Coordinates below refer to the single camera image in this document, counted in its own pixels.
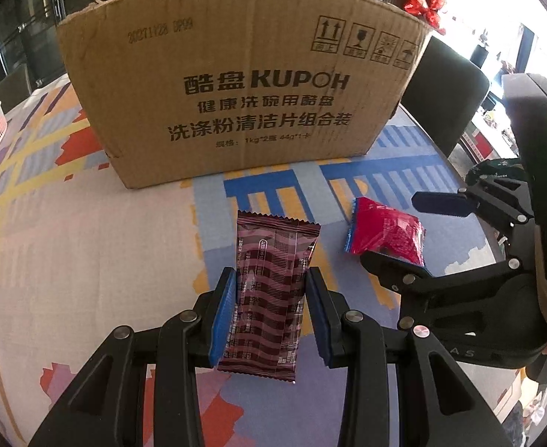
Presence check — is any black chair right side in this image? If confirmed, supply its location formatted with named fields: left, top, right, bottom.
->
left=401, top=37, right=489, bottom=155

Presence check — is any maroon striped snack bar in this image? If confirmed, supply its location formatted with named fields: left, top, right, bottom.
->
left=218, top=211, right=321, bottom=383

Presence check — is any black chair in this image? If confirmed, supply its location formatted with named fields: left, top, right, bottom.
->
left=401, top=37, right=489, bottom=155
left=0, top=64, right=32, bottom=112

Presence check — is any brown cardboard box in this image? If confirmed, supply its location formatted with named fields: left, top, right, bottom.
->
left=57, top=0, right=431, bottom=189

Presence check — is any black chair far left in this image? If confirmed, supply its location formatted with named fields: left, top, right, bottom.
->
left=0, top=64, right=32, bottom=112

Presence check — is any colourful patterned table mat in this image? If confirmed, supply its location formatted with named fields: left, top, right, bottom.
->
left=0, top=72, right=521, bottom=447

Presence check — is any red balloon bow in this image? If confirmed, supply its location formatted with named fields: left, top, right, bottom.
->
left=404, top=0, right=446, bottom=35

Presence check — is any pink snack packet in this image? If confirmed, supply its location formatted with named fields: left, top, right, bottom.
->
left=344, top=197, right=426, bottom=266

